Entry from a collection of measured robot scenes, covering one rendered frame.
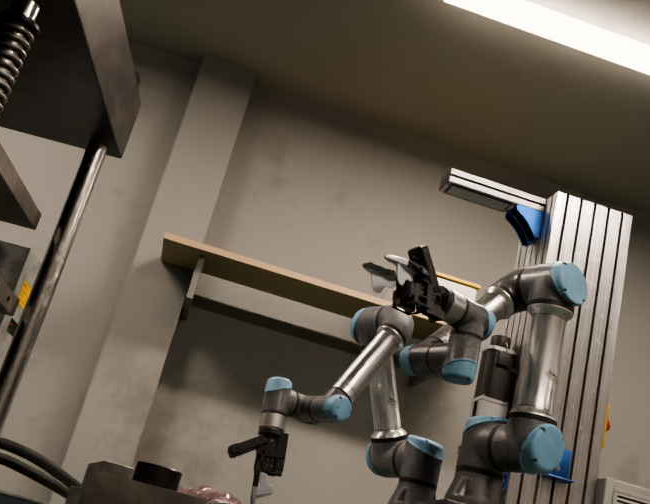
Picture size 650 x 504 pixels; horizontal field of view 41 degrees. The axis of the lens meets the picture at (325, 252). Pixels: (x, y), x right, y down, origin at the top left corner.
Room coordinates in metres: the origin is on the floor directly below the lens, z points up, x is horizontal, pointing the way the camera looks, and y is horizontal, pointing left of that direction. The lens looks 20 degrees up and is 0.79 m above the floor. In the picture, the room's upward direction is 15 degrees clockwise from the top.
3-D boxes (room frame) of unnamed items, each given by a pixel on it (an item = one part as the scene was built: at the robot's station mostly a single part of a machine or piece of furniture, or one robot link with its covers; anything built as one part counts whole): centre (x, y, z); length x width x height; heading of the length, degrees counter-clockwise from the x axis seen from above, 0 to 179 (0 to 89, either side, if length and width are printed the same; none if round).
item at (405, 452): (2.68, -0.45, 1.20); 0.13 x 0.12 x 0.14; 35
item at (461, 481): (2.18, -0.51, 1.09); 0.15 x 0.15 x 0.10
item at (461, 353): (1.94, -0.36, 1.33); 0.11 x 0.08 x 0.11; 33
